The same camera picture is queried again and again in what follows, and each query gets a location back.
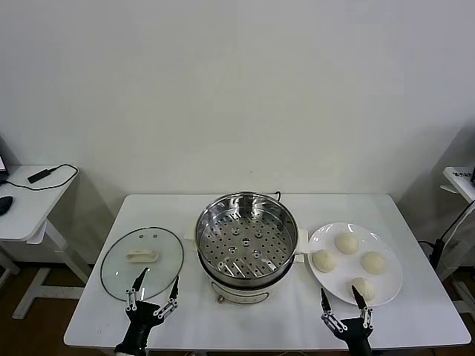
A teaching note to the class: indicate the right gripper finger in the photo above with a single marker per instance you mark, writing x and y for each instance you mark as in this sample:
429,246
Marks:
366,315
328,315

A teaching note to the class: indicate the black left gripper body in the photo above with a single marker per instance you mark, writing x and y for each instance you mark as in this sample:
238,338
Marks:
141,326

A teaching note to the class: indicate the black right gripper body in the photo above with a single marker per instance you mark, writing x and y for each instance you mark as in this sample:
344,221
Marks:
356,333

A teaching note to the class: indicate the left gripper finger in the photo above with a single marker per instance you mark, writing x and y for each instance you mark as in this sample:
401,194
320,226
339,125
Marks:
130,296
170,302

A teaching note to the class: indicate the white steamed baozi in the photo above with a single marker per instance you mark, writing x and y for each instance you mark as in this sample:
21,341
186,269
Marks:
372,262
346,244
368,291
324,260

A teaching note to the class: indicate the round glass pot lid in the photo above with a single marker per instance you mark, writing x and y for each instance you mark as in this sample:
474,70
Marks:
118,267

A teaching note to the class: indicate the perforated steel steamer basket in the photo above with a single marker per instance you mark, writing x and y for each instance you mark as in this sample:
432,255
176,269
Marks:
222,207

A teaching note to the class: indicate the white electric cooker base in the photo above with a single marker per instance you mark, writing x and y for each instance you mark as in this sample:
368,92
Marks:
241,293

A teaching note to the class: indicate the white round plate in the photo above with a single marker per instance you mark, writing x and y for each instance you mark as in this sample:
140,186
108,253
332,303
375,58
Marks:
387,244

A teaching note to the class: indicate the white side desk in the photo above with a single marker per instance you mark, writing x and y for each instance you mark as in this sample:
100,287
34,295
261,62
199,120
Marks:
29,200
458,181

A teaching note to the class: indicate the black power adapter box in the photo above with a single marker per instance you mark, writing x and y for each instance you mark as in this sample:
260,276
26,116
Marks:
38,175

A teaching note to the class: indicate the black computer mouse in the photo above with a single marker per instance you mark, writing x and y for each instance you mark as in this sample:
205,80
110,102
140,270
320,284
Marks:
4,204

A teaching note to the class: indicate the black open laptop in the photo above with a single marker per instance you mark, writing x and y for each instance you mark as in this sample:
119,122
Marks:
2,165

